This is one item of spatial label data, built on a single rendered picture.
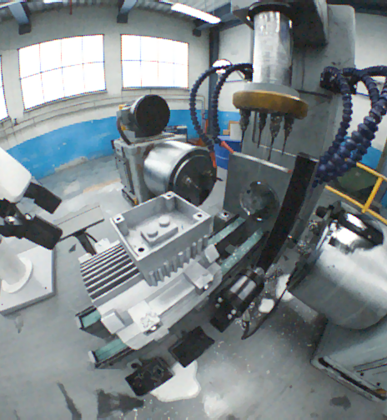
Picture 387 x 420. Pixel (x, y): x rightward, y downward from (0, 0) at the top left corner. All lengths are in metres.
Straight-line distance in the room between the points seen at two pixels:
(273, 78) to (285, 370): 0.70
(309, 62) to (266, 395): 0.92
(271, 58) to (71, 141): 5.68
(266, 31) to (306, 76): 0.23
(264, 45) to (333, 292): 0.48
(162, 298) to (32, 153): 6.00
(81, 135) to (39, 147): 1.44
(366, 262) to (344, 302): 0.08
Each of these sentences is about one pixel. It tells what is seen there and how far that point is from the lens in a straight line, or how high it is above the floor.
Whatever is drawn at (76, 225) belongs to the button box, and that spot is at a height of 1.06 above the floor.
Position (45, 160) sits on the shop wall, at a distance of 6.02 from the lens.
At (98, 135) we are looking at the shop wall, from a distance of 5.80.
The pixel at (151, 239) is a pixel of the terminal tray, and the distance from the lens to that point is 0.22.
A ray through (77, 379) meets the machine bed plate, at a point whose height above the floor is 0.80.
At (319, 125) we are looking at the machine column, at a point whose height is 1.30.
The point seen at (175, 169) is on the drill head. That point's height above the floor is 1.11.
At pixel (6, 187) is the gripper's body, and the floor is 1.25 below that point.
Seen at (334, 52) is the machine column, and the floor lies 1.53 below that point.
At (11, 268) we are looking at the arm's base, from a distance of 0.81.
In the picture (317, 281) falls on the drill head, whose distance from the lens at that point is 0.32.
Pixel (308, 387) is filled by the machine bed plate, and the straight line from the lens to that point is 0.59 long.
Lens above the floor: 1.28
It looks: 36 degrees down
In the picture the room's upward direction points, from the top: straight up
